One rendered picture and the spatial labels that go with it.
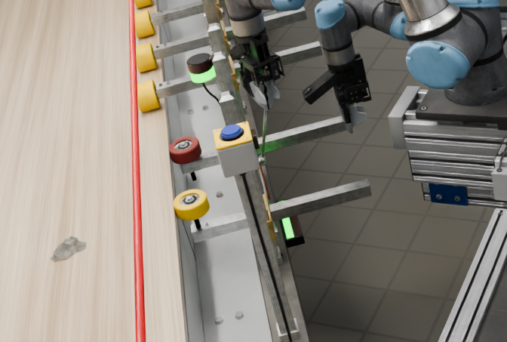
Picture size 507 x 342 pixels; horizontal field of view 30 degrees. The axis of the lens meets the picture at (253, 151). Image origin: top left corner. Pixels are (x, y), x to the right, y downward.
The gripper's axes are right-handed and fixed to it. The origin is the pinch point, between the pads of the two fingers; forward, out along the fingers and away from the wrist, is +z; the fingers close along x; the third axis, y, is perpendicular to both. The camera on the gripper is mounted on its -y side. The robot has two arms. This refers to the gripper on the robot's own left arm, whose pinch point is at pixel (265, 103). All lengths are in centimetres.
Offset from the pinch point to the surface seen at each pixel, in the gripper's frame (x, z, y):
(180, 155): -20.1, 11.3, -14.6
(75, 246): -54, 11, 3
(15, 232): -64, 12, -15
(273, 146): 2.5, 17.2, -8.9
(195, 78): -12.3, -9.6, -8.5
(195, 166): -16.9, 16.9, -15.9
